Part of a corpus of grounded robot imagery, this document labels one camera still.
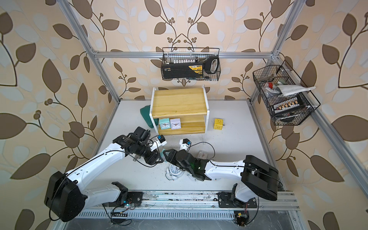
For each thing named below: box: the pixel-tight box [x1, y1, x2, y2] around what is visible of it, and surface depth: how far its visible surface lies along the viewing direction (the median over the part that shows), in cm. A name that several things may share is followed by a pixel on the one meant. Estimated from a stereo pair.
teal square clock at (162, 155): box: [160, 148, 168, 162], surface depth 77 cm
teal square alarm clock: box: [159, 117, 172, 130], surface depth 84 cm
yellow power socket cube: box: [213, 118, 225, 131], surface depth 101 cm
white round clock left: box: [164, 164, 185, 181], surface depth 82 cm
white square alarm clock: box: [170, 117, 182, 130], surface depth 84 cm
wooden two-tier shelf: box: [149, 84, 210, 136], surface depth 77 cm
